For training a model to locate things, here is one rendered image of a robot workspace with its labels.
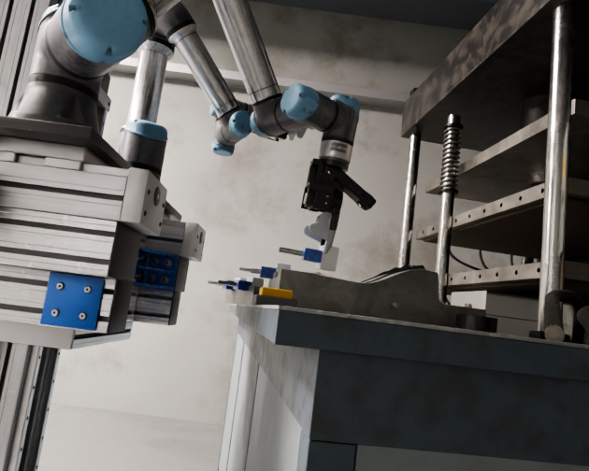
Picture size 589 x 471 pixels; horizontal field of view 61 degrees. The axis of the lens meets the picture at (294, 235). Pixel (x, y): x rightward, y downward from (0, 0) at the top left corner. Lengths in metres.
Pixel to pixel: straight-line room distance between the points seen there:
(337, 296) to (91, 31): 0.72
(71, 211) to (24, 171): 0.10
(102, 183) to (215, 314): 2.74
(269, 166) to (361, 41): 1.21
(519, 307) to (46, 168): 1.59
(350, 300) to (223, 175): 2.62
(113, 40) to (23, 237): 0.34
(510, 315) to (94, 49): 1.58
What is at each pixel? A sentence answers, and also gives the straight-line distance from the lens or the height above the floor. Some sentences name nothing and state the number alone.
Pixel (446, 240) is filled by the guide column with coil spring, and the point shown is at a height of 1.18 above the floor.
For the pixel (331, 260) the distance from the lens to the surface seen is 1.11.
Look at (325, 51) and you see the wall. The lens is 4.03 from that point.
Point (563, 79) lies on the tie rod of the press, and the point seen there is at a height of 1.55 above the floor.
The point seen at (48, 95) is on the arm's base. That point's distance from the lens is 0.95.
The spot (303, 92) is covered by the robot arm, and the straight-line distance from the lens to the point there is 1.08.
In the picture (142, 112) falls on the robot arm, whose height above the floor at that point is 1.33.
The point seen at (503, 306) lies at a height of 0.91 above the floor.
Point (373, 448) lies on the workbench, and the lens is 0.56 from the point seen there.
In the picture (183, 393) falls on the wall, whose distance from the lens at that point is 3.61.
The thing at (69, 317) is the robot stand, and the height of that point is 0.74.
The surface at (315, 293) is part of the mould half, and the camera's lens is 1.14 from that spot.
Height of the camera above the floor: 0.79
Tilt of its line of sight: 9 degrees up
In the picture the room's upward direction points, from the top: 7 degrees clockwise
